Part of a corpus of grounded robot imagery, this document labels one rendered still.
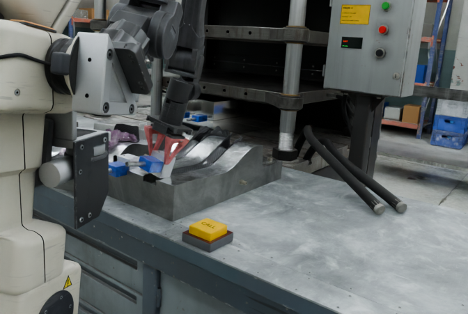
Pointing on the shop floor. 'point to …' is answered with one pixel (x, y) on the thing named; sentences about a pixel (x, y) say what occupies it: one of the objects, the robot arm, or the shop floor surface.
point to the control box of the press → (373, 49)
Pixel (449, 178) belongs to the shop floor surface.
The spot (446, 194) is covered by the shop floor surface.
